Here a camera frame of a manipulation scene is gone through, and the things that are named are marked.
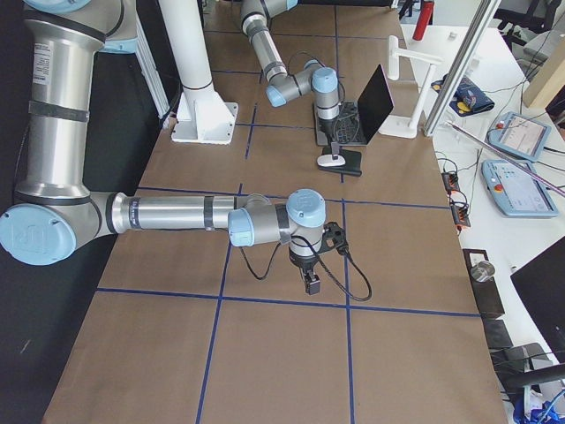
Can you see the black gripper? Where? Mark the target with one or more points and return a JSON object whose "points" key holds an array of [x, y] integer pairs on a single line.
{"points": [[327, 129], [304, 264]]}

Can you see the white computer mouse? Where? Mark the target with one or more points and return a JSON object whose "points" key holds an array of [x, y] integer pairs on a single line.
{"points": [[328, 161]]}

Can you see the black mouse pad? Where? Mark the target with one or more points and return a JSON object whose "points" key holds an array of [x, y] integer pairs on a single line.
{"points": [[352, 166]]}

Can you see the dark grey laptop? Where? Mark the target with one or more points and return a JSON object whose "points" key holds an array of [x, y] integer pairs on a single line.
{"points": [[358, 121]]}

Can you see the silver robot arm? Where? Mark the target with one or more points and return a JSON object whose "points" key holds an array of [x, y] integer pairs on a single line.
{"points": [[272, 151], [283, 87]]}

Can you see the left black usb hub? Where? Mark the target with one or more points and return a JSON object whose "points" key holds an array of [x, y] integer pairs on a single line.
{"points": [[450, 181]]}

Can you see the black usb hub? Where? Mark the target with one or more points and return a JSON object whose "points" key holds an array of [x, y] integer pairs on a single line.
{"points": [[460, 215], [450, 181]]}

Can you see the white support column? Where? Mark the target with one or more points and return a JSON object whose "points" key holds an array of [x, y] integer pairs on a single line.
{"points": [[202, 115]]}

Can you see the blue yellow pouch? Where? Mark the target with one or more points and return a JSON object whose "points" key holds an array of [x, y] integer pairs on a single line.
{"points": [[469, 99]]}

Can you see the right black usb hub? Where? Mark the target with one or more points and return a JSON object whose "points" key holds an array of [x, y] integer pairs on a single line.
{"points": [[460, 215]]}

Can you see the red bottle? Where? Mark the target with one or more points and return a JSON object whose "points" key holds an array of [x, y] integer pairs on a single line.
{"points": [[424, 18]]}

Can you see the silver metal cup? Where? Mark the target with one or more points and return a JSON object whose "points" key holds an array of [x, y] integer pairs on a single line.
{"points": [[482, 271]]}

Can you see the far teach pendant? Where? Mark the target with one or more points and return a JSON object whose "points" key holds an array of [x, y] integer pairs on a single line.
{"points": [[519, 136]]}

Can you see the teach pendant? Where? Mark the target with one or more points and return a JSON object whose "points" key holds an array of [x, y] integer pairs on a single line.
{"points": [[519, 136], [515, 193]]}

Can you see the near teach pendant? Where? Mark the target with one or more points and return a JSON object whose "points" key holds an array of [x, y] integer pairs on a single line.
{"points": [[515, 193]]}

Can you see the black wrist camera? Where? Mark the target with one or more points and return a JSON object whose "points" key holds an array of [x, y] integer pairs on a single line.
{"points": [[334, 237]]}

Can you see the aluminium frame post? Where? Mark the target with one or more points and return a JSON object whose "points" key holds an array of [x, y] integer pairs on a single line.
{"points": [[471, 40]]}

